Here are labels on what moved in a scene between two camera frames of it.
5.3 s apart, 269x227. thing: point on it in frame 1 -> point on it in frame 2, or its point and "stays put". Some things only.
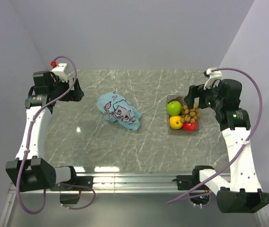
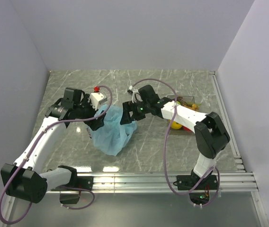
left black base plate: [84, 180] stays put
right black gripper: [201, 92] -> [128, 107]
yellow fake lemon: [174, 122] stays put
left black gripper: [75, 95] -> [94, 124]
